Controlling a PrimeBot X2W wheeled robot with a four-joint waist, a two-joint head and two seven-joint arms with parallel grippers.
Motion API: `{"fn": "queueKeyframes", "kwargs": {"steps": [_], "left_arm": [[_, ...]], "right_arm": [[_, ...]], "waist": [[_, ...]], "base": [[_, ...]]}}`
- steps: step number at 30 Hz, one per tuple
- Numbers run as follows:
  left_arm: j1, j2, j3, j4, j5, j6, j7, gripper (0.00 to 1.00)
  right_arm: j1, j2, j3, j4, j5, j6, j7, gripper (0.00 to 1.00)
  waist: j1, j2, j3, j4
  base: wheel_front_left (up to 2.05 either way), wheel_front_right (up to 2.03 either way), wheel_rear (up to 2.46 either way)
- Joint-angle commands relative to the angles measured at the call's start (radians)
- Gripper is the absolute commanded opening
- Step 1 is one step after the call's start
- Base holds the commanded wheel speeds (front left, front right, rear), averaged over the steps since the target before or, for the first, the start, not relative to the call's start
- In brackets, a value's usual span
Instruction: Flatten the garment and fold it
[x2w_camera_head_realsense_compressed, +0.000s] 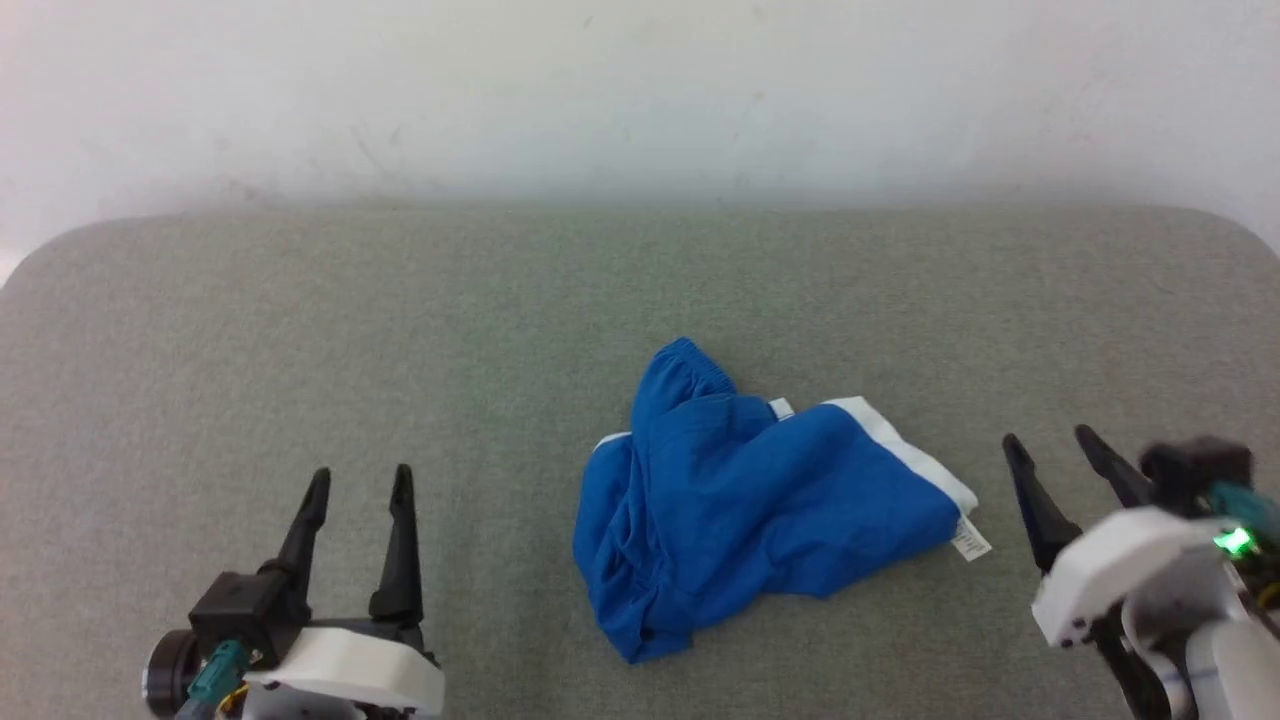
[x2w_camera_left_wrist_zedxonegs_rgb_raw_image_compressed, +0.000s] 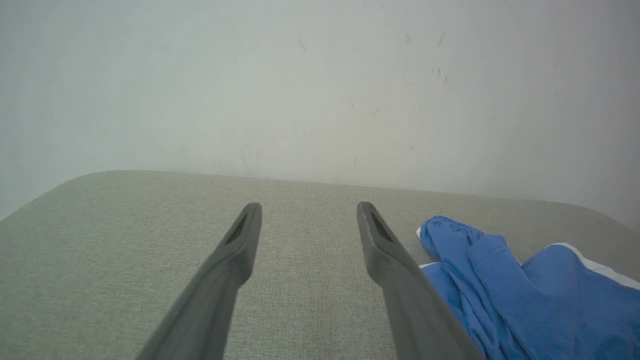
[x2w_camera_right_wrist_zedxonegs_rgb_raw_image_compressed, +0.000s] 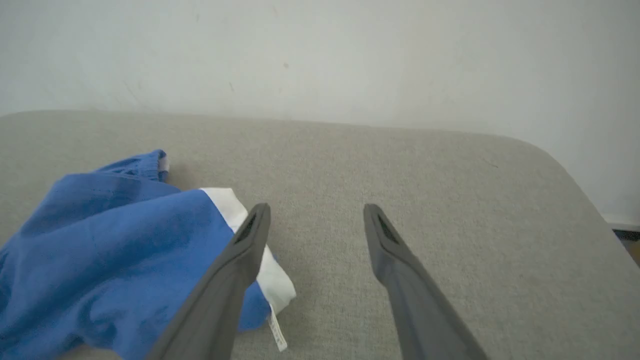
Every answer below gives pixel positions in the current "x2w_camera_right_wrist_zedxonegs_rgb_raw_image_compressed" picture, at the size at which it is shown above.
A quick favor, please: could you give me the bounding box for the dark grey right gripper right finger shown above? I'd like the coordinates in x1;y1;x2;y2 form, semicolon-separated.
363;203;489;360

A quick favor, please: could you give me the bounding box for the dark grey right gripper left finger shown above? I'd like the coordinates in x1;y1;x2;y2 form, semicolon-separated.
145;202;272;360

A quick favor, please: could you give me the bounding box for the blue and white garment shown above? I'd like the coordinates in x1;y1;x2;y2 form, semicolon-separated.
0;149;297;360

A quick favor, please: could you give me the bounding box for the beige fabric sofa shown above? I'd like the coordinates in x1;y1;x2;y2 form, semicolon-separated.
0;110;640;360

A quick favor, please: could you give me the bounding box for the white baseboard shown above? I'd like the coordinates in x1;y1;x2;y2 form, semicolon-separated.
602;214;640;232

